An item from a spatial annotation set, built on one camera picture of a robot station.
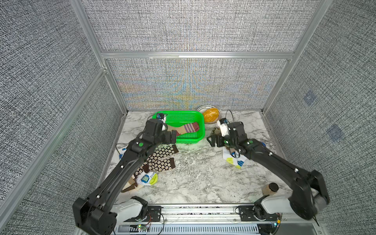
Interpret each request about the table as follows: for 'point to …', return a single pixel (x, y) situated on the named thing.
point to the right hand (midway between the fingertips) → (214, 133)
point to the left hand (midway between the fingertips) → (170, 131)
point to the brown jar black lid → (270, 189)
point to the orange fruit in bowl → (211, 115)
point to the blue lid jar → (264, 144)
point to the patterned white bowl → (203, 107)
